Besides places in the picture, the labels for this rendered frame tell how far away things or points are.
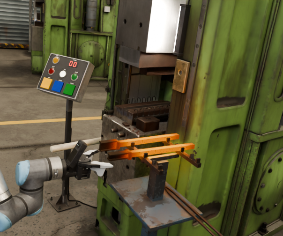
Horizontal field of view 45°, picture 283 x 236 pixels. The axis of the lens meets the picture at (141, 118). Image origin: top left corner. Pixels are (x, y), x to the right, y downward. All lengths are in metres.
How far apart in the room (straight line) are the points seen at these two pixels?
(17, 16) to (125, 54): 7.81
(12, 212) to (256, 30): 1.54
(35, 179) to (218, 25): 1.09
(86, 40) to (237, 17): 5.05
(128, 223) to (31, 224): 0.81
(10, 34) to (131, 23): 7.89
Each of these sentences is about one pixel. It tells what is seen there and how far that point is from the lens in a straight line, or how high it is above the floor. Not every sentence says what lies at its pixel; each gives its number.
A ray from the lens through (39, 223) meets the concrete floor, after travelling 2.72.
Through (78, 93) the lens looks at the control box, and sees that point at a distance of 2.32.
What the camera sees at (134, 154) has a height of 0.98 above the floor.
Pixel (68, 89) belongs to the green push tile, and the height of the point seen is 1.01.
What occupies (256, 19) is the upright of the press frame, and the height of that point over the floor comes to 1.61.
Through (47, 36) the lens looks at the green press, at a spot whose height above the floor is 0.78.
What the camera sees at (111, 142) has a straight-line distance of 1.57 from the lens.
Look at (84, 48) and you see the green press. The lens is 6.73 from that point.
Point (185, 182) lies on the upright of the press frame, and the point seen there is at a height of 0.68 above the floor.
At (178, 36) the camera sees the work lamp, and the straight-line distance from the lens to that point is 1.86.
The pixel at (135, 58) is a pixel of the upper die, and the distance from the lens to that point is 1.97.
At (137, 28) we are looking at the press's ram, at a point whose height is 1.48.
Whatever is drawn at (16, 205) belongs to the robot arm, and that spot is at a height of 0.88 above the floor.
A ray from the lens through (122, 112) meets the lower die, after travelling 2.11.
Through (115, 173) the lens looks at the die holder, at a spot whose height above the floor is 0.59.
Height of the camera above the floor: 1.64
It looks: 19 degrees down
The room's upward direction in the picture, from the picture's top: 7 degrees clockwise
